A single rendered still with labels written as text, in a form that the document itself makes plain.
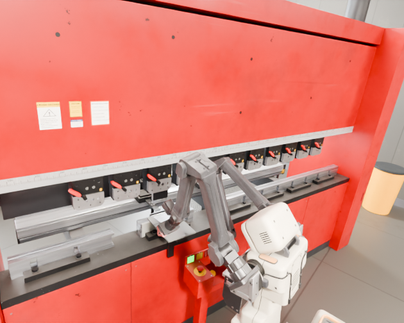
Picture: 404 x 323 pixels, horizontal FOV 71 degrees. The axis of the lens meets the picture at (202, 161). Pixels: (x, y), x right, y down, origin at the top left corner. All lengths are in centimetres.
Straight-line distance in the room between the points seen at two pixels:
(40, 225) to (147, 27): 123
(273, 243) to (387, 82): 225
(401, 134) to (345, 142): 190
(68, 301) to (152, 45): 134
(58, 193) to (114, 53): 109
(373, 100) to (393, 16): 215
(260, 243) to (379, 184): 360
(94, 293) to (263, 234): 101
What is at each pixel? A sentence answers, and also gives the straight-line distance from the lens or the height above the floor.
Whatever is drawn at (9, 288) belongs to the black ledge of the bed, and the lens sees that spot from 168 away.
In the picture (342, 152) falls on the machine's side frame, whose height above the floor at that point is 111.
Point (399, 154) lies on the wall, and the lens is 514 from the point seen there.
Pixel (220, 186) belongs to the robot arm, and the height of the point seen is 129.
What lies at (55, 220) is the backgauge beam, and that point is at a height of 98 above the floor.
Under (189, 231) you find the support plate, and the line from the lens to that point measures 166.
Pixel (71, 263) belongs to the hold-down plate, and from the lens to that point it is 167.
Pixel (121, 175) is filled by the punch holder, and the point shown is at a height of 132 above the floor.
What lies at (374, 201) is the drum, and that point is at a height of 18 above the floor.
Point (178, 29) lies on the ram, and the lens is 153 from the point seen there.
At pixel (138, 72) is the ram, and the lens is 144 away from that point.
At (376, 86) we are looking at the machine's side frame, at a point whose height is 181.
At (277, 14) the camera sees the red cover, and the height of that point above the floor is 221.
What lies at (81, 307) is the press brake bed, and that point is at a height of 65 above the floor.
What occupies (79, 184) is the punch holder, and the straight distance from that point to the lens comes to 149.
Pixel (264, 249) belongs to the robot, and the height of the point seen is 126.
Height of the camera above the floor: 197
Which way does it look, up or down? 21 degrees down
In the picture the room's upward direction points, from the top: 5 degrees clockwise
